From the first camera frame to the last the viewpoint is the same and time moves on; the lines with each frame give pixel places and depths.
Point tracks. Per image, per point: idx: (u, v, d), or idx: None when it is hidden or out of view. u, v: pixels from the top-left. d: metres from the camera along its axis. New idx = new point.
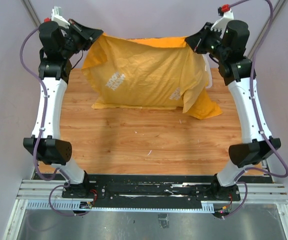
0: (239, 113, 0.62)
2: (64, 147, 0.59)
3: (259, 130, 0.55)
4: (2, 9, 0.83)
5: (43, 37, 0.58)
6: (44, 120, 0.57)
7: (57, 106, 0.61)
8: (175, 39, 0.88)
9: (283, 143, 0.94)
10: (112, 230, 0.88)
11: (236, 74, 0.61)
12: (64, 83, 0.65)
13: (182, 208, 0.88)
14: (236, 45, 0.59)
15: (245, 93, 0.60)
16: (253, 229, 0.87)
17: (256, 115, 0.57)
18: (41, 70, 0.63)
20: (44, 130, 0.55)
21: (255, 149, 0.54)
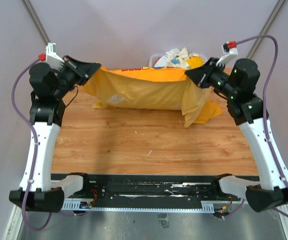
0: (255, 153, 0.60)
2: (56, 198, 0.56)
3: (280, 177, 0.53)
4: (2, 9, 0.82)
5: (33, 81, 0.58)
6: (34, 171, 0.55)
7: (47, 154, 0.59)
8: (175, 72, 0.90)
9: (283, 143, 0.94)
10: (112, 230, 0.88)
11: (248, 115, 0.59)
12: (56, 127, 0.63)
13: (182, 208, 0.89)
14: (246, 84, 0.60)
15: (259, 135, 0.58)
16: (253, 229, 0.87)
17: (275, 161, 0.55)
18: (33, 113, 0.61)
20: (33, 182, 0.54)
21: (278, 198, 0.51)
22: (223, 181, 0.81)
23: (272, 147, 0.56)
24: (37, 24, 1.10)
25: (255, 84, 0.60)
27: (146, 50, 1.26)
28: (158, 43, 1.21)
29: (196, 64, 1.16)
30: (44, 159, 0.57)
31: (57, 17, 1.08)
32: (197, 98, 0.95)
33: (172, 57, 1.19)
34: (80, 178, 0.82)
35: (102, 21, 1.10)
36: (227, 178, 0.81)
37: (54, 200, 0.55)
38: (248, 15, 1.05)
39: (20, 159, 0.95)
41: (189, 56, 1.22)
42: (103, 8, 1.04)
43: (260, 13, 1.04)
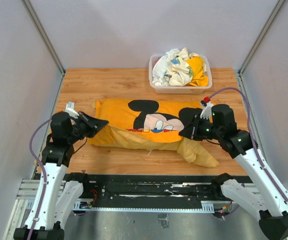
0: (255, 184, 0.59)
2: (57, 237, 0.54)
3: (285, 200, 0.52)
4: (1, 10, 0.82)
5: (54, 124, 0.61)
6: (39, 209, 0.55)
7: (54, 192, 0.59)
8: (171, 134, 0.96)
9: (284, 143, 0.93)
10: (112, 230, 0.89)
11: (239, 148, 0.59)
12: (64, 166, 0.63)
13: (182, 208, 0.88)
14: (228, 121, 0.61)
15: (255, 165, 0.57)
16: (253, 228, 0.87)
17: (275, 186, 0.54)
18: (44, 155, 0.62)
20: (38, 219, 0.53)
21: None
22: (226, 190, 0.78)
23: (270, 174, 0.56)
24: (37, 23, 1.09)
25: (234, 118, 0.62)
27: (146, 50, 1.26)
28: (158, 42, 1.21)
29: (196, 64, 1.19)
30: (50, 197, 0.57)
31: (57, 17, 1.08)
32: (191, 154, 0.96)
33: (172, 57, 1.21)
34: (80, 185, 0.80)
35: (102, 21, 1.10)
36: (229, 183, 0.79)
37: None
38: (249, 15, 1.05)
39: (20, 159, 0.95)
41: (189, 56, 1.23)
42: (103, 8, 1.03)
43: (261, 13, 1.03)
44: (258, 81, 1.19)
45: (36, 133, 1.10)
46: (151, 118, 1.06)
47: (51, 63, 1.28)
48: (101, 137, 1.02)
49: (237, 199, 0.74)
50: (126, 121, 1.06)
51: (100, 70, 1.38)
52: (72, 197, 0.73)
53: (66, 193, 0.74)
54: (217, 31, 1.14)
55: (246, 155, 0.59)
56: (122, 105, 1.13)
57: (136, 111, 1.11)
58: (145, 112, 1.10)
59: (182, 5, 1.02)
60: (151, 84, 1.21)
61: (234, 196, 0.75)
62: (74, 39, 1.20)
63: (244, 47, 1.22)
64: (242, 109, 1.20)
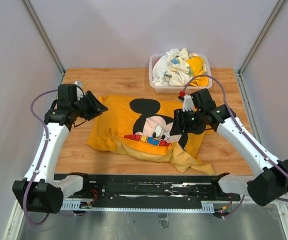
0: (239, 148, 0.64)
2: (55, 194, 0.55)
3: (264, 157, 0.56)
4: (1, 10, 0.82)
5: (62, 88, 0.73)
6: (40, 162, 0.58)
7: (55, 149, 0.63)
8: (165, 146, 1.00)
9: (285, 142, 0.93)
10: (112, 230, 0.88)
11: (218, 118, 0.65)
12: (66, 128, 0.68)
13: (182, 209, 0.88)
14: (204, 98, 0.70)
15: (234, 130, 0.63)
16: (253, 229, 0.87)
17: (254, 146, 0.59)
18: (46, 112, 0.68)
20: (38, 173, 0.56)
21: (271, 180, 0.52)
22: (223, 181, 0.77)
23: (248, 135, 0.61)
24: (37, 24, 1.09)
25: (209, 95, 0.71)
27: (145, 50, 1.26)
28: (158, 43, 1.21)
29: (196, 64, 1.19)
30: (51, 152, 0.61)
31: (56, 17, 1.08)
32: (184, 164, 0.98)
33: (172, 57, 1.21)
34: (81, 178, 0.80)
35: (102, 21, 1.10)
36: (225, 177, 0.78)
37: (53, 193, 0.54)
38: (248, 15, 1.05)
39: (20, 158, 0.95)
41: (189, 56, 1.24)
42: (102, 8, 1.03)
43: (260, 13, 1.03)
44: (258, 82, 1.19)
45: (36, 134, 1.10)
46: (151, 123, 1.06)
47: (51, 63, 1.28)
48: (105, 142, 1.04)
49: (236, 189, 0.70)
50: (125, 122, 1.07)
51: (100, 69, 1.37)
52: (74, 180, 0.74)
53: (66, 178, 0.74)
54: (217, 31, 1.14)
55: (225, 123, 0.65)
56: (123, 104, 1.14)
57: (136, 113, 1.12)
58: (145, 114, 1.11)
59: (182, 5, 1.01)
60: (151, 84, 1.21)
61: (231, 185, 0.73)
62: (74, 38, 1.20)
63: (244, 46, 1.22)
64: (242, 109, 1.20)
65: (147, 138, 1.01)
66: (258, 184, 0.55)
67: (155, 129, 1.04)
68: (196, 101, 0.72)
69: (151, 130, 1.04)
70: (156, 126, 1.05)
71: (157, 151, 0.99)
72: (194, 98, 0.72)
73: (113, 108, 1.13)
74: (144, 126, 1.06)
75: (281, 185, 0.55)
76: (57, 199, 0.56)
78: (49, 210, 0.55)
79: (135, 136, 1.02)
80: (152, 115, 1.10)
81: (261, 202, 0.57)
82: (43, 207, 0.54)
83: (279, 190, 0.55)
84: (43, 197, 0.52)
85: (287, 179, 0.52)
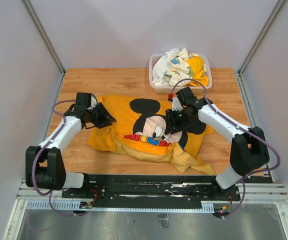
0: (217, 129, 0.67)
2: (61, 168, 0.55)
3: (235, 126, 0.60)
4: (1, 11, 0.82)
5: (80, 95, 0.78)
6: (55, 136, 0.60)
7: (69, 133, 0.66)
8: (165, 146, 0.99)
9: (285, 142, 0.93)
10: (112, 230, 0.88)
11: (196, 106, 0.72)
12: (79, 124, 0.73)
13: (182, 208, 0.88)
14: (187, 94, 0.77)
15: (210, 112, 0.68)
16: (253, 229, 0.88)
17: (227, 120, 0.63)
18: (65, 113, 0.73)
20: (52, 142, 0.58)
21: (242, 142, 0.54)
22: (220, 178, 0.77)
23: (221, 114, 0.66)
24: (37, 24, 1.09)
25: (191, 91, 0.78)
27: (145, 50, 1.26)
28: (158, 43, 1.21)
29: (196, 64, 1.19)
30: (66, 131, 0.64)
31: (56, 17, 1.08)
32: (184, 165, 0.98)
33: (172, 57, 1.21)
34: (81, 176, 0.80)
35: (103, 21, 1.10)
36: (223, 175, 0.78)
37: (60, 166, 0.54)
38: (248, 16, 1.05)
39: (20, 158, 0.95)
41: (189, 56, 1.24)
42: (102, 8, 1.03)
43: (261, 13, 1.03)
44: (258, 82, 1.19)
45: (36, 134, 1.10)
46: (151, 123, 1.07)
47: (51, 63, 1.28)
48: (105, 142, 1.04)
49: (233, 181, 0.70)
50: (125, 122, 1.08)
51: (100, 69, 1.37)
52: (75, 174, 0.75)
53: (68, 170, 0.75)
54: (217, 31, 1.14)
55: (202, 108, 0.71)
56: (123, 104, 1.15)
57: (136, 113, 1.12)
58: (145, 114, 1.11)
59: (182, 5, 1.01)
60: (151, 84, 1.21)
61: (227, 179, 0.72)
62: (74, 38, 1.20)
63: (244, 46, 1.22)
64: (242, 109, 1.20)
65: (147, 138, 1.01)
66: (235, 152, 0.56)
67: (155, 129, 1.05)
68: (180, 98, 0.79)
69: (151, 130, 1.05)
70: (156, 127, 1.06)
71: (156, 151, 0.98)
72: (178, 96, 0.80)
73: (113, 108, 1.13)
74: (144, 126, 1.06)
75: (258, 152, 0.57)
76: (61, 175, 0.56)
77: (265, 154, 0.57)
78: (51, 184, 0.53)
79: (135, 136, 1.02)
80: (152, 116, 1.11)
81: (244, 172, 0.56)
82: (47, 178, 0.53)
83: (258, 158, 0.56)
84: (51, 164, 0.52)
85: (259, 141, 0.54)
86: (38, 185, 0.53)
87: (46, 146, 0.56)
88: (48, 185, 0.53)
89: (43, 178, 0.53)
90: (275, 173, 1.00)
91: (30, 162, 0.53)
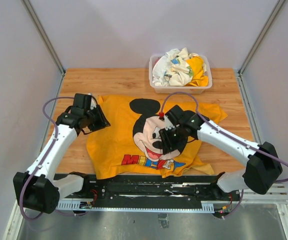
0: (223, 147, 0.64)
2: (52, 194, 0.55)
3: (245, 146, 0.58)
4: (1, 10, 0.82)
5: (78, 96, 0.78)
6: (44, 159, 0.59)
7: (61, 150, 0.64)
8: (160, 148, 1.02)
9: (285, 142, 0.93)
10: (112, 230, 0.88)
11: (193, 125, 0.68)
12: (74, 134, 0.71)
13: (182, 209, 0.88)
14: (178, 113, 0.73)
15: (212, 132, 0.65)
16: (253, 229, 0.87)
17: (234, 139, 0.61)
18: (58, 119, 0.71)
20: (40, 168, 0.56)
21: (259, 163, 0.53)
22: (221, 182, 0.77)
23: (226, 133, 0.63)
24: (37, 23, 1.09)
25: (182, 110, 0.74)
27: (145, 50, 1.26)
28: (158, 43, 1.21)
29: (196, 64, 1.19)
30: (57, 149, 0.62)
31: (56, 17, 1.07)
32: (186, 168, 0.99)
33: (172, 57, 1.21)
34: (80, 179, 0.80)
35: (102, 21, 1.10)
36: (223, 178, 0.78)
37: (50, 194, 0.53)
38: (248, 16, 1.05)
39: (20, 158, 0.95)
41: (189, 56, 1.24)
42: (102, 8, 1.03)
43: (261, 13, 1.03)
44: (258, 82, 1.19)
45: (36, 134, 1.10)
46: (151, 123, 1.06)
47: (51, 63, 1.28)
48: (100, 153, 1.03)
49: (234, 185, 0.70)
50: (125, 122, 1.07)
51: (100, 69, 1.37)
52: (73, 181, 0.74)
53: (65, 178, 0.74)
54: (217, 31, 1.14)
55: (202, 129, 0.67)
56: (123, 104, 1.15)
57: (135, 113, 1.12)
58: (145, 114, 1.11)
59: (182, 5, 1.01)
60: (151, 84, 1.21)
61: (228, 182, 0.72)
62: (74, 38, 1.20)
63: (243, 47, 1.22)
64: (242, 109, 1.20)
65: (146, 160, 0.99)
66: (252, 174, 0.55)
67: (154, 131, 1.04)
68: (172, 120, 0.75)
69: (151, 130, 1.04)
70: (155, 128, 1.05)
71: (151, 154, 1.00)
72: (170, 118, 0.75)
73: (113, 107, 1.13)
74: (144, 127, 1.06)
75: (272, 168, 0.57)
76: (53, 198, 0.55)
77: (278, 168, 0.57)
78: (42, 209, 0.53)
79: (133, 158, 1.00)
80: (152, 115, 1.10)
81: (263, 191, 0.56)
82: (37, 204, 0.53)
83: (273, 173, 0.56)
84: (40, 193, 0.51)
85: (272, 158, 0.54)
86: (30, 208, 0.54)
87: (35, 173, 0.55)
88: (39, 208, 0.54)
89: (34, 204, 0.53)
90: None
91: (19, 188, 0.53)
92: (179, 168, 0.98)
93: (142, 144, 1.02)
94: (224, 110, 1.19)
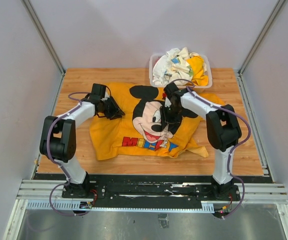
0: (197, 112, 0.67)
2: (72, 141, 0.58)
3: (209, 105, 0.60)
4: (1, 11, 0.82)
5: (96, 86, 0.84)
6: (72, 112, 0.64)
7: (83, 114, 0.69)
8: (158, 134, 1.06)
9: (285, 142, 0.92)
10: (112, 230, 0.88)
11: (178, 94, 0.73)
12: (92, 110, 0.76)
13: (182, 209, 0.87)
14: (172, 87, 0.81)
15: (189, 97, 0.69)
16: (253, 229, 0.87)
17: (203, 101, 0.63)
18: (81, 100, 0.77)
20: (68, 115, 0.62)
21: (215, 117, 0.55)
22: (215, 173, 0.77)
23: (199, 98, 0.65)
24: (37, 23, 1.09)
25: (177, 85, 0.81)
27: (146, 50, 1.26)
28: (158, 43, 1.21)
29: (196, 64, 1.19)
30: (82, 111, 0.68)
31: (57, 17, 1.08)
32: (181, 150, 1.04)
33: (172, 57, 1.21)
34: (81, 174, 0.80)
35: (102, 21, 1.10)
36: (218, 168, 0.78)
37: (71, 139, 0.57)
38: (248, 16, 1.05)
39: (20, 158, 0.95)
41: (189, 56, 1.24)
42: (103, 8, 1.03)
43: (261, 13, 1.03)
44: (258, 82, 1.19)
45: (36, 133, 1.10)
46: (151, 107, 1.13)
47: (51, 63, 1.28)
48: (101, 131, 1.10)
49: (220, 167, 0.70)
50: (126, 108, 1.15)
51: (100, 69, 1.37)
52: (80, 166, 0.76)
53: None
54: (217, 31, 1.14)
55: (183, 95, 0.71)
56: (123, 98, 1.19)
57: (136, 98, 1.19)
58: (144, 100, 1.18)
59: (182, 5, 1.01)
60: (151, 83, 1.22)
61: (218, 168, 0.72)
62: (74, 38, 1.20)
63: (243, 47, 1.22)
64: (242, 109, 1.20)
65: (144, 143, 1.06)
66: (210, 127, 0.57)
67: (154, 114, 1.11)
68: (167, 94, 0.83)
69: (151, 114, 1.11)
70: (155, 111, 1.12)
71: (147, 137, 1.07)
72: (166, 92, 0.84)
73: (115, 95, 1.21)
74: (143, 111, 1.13)
75: (231, 127, 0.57)
76: (71, 146, 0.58)
77: (237, 128, 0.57)
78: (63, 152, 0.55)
79: (133, 140, 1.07)
80: (151, 100, 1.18)
81: (219, 145, 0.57)
82: (59, 145, 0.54)
83: (232, 132, 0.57)
84: (66, 133, 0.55)
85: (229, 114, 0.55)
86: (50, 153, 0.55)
87: (63, 117, 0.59)
88: (59, 154, 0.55)
89: (55, 145, 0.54)
90: (275, 173, 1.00)
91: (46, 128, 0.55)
92: (174, 149, 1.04)
93: (141, 127, 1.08)
94: (222, 100, 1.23)
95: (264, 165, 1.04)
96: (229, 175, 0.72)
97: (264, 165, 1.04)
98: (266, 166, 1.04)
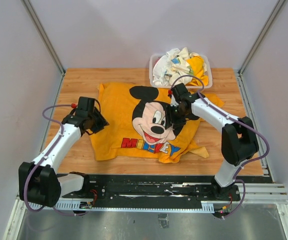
0: (210, 121, 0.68)
2: (54, 187, 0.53)
3: (225, 117, 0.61)
4: (0, 10, 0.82)
5: (82, 99, 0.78)
6: (50, 151, 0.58)
7: (66, 145, 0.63)
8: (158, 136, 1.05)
9: (285, 143, 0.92)
10: (112, 230, 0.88)
11: (189, 100, 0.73)
12: (78, 133, 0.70)
13: (182, 208, 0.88)
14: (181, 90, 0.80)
15: (202, 105, 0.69)
16: (253, 229, 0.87)
17: (218, 112, 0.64)
18: (64, 119, 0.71)
20: (46, 158, 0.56)
21: (233, 131, 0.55)
22: (218, 176, 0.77)
23: (213, 107, 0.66)
24: (37, 23, 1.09)
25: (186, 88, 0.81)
27: (146, 50, 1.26)
28: (158, 43, 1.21)
29: (196, 64, 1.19)
30: (64, 143, 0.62)
31: (57, 16, 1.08)
32: (182, 153, 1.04)
33: (173, 57, 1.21)
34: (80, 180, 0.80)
35: (102, 21, 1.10)
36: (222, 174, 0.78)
37: (52, 187, 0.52)
38: (248, 16, 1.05)
39: (20, 158, 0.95)
41: (189, 56, 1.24)
42: (103, 8, 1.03)
43: (260, 13, 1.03)
44: (258, 82, 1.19)
45: (36, 133, 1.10)
46: (151, 108, 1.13)
47: (51, 63, 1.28)
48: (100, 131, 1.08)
49: (226, 174, 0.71)
50: (126, 108, 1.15)
51: (100, 69, 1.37)
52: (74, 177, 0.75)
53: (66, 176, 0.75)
54: (217, 31, 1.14)
55: (194, 102, 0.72)
56: (122, 97, 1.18)
57: (135, 98, 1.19)
58: (144, 100, 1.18)
59: (182, 5, 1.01)
60: (151, 84, 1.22)
61: (223, 172, 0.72)
62: (74, 38, 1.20)
63: (243, 47, 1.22)
64: (242, 109, 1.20)
65: (143, 144, 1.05)
66: (226, 142, 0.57)
67: (154, 115, 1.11)
68: (174, 94, 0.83)
69: (151, 115, 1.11)
70: (155, 112, 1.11)
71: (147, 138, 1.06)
72: (173, 92, 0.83)
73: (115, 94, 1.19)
74: (143, 112, 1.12)
75: (248, 141, 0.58)
76: (55, 192, 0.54)
77: (254, 142, 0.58)
78: (44, 201, 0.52)
79: (132, 141, 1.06)
80: (151, 100, 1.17)
81: (234, 160, 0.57)
82: (39, 196, 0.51)
83: (248, 146, 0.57)
84: (43, 183, 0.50)
85: (248, 129, 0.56)
86: (33, 201, 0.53)
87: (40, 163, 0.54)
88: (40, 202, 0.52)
89: (35, 196, 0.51)
90: (275, 173, 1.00)
91: (24, 178, 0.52)
92: (176, 152, 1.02)
93: (140, 128, 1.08)
94: (221, 100, 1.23)
95: (264, 165, 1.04)
96: (233, 181, 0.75)
97: (264, 165, 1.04)
98: (265, 166, 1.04)
